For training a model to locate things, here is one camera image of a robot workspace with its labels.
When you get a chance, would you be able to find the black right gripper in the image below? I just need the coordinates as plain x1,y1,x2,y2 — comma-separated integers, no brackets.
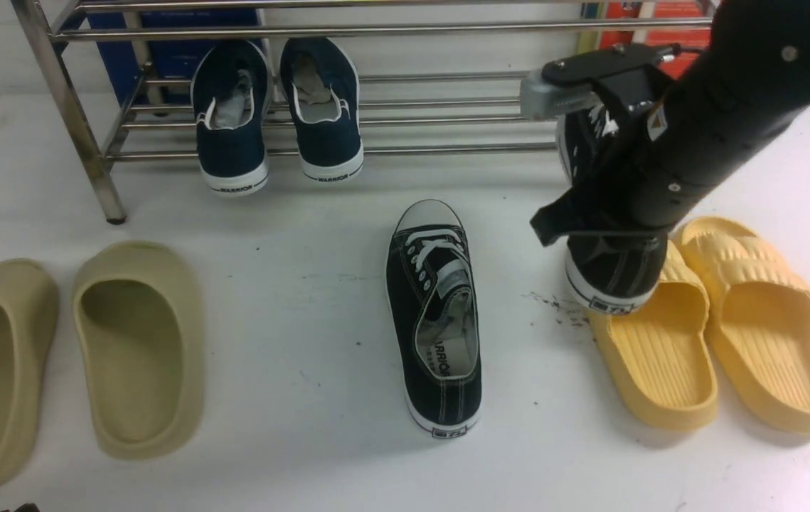
530,43,682,247

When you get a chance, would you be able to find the black canvas sneaker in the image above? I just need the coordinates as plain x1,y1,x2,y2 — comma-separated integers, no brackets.
555,105,669,316
385,200,483,439

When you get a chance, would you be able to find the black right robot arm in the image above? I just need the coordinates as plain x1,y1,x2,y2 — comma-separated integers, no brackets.
522,1,810,246

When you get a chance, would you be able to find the red box behind rack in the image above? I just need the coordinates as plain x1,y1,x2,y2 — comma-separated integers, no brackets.
576,1,718,78

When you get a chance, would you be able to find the blue box behind rack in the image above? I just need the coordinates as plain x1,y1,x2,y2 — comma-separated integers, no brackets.
97,7,260,105

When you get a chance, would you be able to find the stainless steel shoe rack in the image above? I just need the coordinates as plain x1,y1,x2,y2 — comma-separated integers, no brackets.
12,1,715,225

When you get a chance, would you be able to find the right yellow slide sandal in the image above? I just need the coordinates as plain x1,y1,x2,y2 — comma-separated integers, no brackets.
674,216,810,435

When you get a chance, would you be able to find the yellow slide sandal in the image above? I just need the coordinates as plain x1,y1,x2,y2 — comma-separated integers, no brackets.
587,242,718,431
674,216,810,435

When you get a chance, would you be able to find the left yellow slide sandal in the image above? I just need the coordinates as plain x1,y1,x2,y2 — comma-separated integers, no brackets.
587,242,718,431

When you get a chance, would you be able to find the right navy canvas sneaker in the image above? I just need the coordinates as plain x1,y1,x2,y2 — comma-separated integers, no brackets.
279,38,363,183

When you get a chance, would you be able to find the navy canvas sneaker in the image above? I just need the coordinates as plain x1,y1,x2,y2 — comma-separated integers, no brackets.
190,40,274,197
279,38,363,183

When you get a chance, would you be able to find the left navy canvas sneaker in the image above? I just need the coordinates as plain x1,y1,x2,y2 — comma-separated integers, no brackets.
190,40,274,197

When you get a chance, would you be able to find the right beige foam slide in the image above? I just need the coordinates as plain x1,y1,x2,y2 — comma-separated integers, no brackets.
72,240,206,460

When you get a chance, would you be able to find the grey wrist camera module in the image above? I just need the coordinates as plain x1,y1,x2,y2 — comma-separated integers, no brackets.
518,69,601,121

